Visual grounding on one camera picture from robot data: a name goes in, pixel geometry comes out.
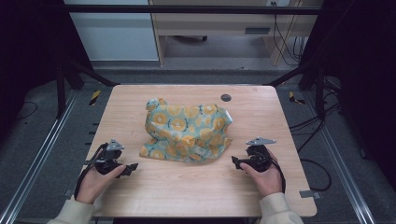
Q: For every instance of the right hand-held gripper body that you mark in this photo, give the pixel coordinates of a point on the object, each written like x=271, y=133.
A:
x=260, y=158

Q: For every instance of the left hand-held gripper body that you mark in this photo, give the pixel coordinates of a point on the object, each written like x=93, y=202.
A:
x=107, y=161

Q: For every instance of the green cloth with orange circles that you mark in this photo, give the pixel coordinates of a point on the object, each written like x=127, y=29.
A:
x=186, y=130

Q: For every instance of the person's right hand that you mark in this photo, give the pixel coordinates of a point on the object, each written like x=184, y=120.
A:
x=267, y=182

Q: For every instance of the person's left hand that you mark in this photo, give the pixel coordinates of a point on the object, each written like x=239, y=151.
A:
x=91, y=183

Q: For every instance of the grey round table grommet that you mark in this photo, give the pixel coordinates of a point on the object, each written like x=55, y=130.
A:
x=226, y=97

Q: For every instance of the yellow black floor tape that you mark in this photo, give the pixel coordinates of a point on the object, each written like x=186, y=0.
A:
x=94, y=97
x=294, y=99

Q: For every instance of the white cabinet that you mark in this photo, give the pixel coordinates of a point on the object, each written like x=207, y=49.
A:
x=115, y=34

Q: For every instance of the dark curtain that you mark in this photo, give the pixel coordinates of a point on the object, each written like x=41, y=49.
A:
x=364, y=62
x=28, y=46

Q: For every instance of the light wooden desk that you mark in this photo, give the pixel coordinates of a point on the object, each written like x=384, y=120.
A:
x=211, y=23

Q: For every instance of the grey metal table bracket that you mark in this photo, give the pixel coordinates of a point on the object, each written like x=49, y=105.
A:
x=309, y=194

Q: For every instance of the aluminium floor rail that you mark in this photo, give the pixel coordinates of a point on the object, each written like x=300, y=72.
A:
x=339, y=155
x=40, y=155

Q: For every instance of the black metal frame stand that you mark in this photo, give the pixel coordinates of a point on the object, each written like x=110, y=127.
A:
x=319, y=90
x=61, y=90

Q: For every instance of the black metal frame bar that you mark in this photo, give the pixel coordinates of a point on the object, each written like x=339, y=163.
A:
x=186, y=9

